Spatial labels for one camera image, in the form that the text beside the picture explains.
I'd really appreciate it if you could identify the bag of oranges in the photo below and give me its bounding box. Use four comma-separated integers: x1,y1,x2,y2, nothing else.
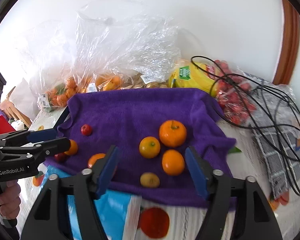
72,0,181,91

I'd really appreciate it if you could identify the person's left hand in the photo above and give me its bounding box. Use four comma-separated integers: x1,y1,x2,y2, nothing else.
0,180,21,219

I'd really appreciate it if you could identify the bag of red fruits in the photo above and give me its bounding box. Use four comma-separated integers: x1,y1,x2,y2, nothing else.
212,60,257,126

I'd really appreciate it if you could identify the small yellow-green fruit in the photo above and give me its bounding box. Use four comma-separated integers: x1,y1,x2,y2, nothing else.
140,172,160,188

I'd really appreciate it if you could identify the oval orange kumquat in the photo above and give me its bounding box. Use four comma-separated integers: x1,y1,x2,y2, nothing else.
88,153,106,168

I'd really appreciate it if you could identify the fruit print tablecloth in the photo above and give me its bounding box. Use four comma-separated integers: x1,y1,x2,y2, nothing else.
16,107,300,240

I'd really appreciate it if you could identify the red paper bag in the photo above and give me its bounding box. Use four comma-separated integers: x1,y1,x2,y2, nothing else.
0,115,16,135

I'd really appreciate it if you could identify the brown door frame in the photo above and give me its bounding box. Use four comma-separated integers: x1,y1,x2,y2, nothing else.
272,0,300,85

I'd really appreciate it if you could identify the purple towel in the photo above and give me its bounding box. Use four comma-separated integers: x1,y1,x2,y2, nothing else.
45,88,236,207

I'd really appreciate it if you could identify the wooden chair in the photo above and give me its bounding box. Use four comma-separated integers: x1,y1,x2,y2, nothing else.
0,87,32,128

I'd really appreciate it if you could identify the small round orange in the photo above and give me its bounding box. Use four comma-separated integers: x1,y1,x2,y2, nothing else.
161,150,185,176

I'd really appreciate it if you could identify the grey checked packaged cloth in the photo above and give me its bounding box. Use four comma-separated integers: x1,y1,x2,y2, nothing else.
247,75,300,198

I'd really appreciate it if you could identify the black cable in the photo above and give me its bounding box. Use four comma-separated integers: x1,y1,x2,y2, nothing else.
190,55,300,198

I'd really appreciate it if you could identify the large stemmed mandarin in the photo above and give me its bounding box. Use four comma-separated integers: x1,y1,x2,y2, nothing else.
159,120,187,148

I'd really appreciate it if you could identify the blue tissue pack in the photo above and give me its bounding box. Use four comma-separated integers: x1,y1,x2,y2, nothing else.
43,165,141,239

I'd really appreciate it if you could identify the white plastic bag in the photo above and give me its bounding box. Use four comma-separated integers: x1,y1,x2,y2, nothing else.
9,79,39,121

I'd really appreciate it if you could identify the small red fruit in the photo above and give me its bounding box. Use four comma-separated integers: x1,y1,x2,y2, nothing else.
81,124,93,136
54,153,69,163

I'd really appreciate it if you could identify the yellow snack bag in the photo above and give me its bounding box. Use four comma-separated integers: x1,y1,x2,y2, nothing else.
168,60,225,98

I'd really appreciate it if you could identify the bag of mandarins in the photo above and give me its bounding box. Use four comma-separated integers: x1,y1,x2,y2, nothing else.
30,62,94,112

